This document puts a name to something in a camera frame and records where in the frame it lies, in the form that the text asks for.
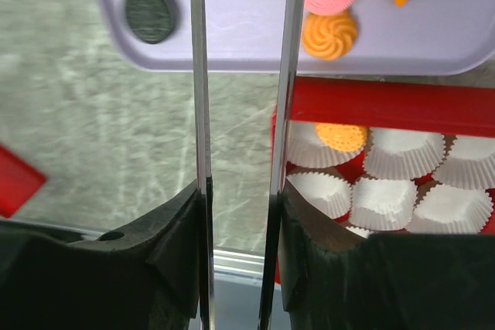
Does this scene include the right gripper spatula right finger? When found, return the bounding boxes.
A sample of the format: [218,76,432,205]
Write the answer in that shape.
[258,0,304,330]

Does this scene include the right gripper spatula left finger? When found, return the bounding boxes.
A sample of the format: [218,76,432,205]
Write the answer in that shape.
[191,0,215,329]

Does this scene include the orange round cookie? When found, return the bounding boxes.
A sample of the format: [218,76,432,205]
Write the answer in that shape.
[315,123,368,152]

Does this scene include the red cookie tin box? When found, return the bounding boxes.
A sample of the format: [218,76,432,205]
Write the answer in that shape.
[271,77,494,293]

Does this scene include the orange swirl cookie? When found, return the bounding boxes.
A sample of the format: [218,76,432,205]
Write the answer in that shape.
[302,10,359,61]

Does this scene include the black round cookie on tray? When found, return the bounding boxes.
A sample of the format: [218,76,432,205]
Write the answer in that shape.
[124,0,180,45]

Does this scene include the red tin lid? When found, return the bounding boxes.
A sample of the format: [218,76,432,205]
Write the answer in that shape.
[0,146,47,218]

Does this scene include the aluminium rail frame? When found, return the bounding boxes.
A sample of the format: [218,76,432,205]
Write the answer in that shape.
[213,249,265,287]

